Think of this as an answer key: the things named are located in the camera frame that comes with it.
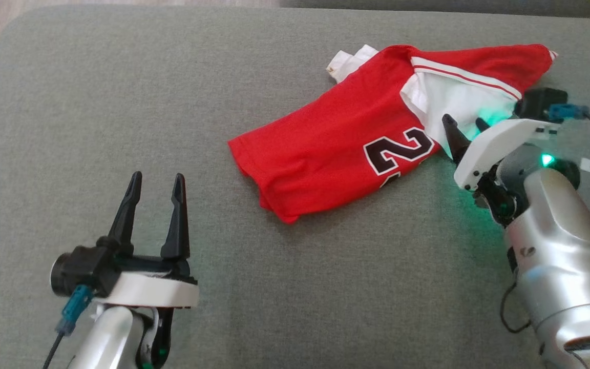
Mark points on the red white-sleeved jersey shirt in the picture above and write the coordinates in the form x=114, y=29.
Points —
x=325, y=154

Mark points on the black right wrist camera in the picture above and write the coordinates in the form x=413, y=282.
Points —
x=538, y=102

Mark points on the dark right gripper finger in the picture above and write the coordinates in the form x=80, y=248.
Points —
x=483, y=124
x=456, y=141

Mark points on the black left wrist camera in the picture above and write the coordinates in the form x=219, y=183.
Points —
x=82, y=266

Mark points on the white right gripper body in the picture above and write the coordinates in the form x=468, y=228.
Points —
x=484, y=148

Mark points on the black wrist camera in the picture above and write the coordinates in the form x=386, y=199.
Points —
x=538, y=102
x=82, y=266

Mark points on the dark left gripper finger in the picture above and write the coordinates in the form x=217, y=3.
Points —
x=127, y=215
x=177, y=225

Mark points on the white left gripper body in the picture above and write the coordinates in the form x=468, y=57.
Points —
x=156, y=292

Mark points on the grey sofa seat cushion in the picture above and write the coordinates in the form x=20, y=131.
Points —
x=325, y=287

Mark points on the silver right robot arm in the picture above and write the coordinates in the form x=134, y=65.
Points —
x=561, y=256

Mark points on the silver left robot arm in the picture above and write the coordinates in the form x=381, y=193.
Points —
x=105, y=338

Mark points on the grey sofa back cushion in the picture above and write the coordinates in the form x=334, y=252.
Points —
x=454, y=6

